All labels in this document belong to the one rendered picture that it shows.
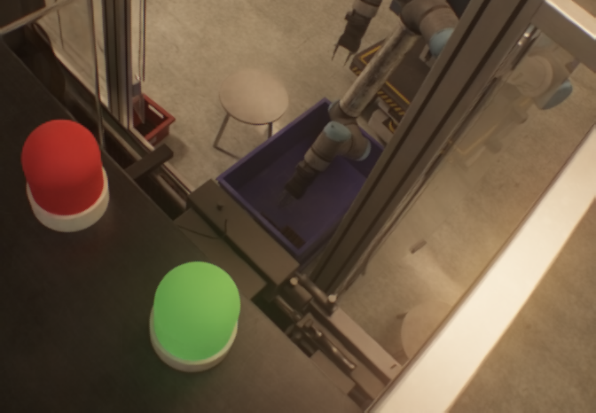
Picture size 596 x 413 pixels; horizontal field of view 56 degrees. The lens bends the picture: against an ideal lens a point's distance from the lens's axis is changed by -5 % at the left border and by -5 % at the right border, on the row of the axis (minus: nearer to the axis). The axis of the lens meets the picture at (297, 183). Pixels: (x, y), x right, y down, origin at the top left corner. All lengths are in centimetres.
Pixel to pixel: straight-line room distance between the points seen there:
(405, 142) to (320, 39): 227
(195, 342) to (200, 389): 7
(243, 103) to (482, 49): 176
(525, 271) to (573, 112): 323
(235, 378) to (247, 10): 293
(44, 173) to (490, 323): 34
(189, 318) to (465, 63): 60
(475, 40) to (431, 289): 185
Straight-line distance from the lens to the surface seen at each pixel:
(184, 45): 304
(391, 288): 250
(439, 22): 177
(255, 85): 257
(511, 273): 49
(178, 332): 38
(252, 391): 45
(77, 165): 43
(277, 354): 46
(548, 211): 54
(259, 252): 119
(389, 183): 109
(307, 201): 230
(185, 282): 38
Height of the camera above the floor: 215
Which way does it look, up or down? 56 degrees down
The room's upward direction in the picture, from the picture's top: 22 degrees clockwise
